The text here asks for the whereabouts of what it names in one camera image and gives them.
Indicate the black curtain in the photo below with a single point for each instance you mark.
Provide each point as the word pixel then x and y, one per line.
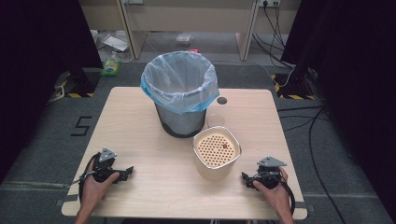
pixel 355 93
pixel 34 77

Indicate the light blue trash bag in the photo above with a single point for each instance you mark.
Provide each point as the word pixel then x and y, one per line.
pixel 179 81

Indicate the person's left hand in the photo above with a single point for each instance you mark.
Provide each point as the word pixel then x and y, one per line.
pixel 93 189

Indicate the small red item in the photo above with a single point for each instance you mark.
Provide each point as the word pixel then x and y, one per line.
pixel 193 50

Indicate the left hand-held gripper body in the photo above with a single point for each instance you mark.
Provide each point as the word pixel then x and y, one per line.
pixel 104 166

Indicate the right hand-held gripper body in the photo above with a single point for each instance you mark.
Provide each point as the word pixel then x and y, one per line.
pixel 267 174

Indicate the green packet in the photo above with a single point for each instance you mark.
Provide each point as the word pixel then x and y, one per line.
pixel 110 67

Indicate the small clear packet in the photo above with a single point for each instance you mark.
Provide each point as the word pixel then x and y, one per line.
pixel 184 38

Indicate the cream container with perforated insert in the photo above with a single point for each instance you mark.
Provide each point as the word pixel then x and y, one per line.
pixel 214 161

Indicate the person's right hand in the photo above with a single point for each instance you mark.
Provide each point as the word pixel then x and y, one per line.
pixel 277 196

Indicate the grey trash bin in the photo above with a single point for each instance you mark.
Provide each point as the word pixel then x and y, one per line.
pixel 183 121

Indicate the beige desk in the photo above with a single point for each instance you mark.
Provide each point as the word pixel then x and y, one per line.
pixel 186 15

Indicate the white wall socket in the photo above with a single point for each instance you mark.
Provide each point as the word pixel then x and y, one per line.
pixel 269 2

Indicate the black stand base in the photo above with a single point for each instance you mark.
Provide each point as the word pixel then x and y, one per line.
pixel 294 84
pixel 82 81

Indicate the clear plastic bag with papers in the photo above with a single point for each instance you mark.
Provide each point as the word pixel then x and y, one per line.
pixel 115 42

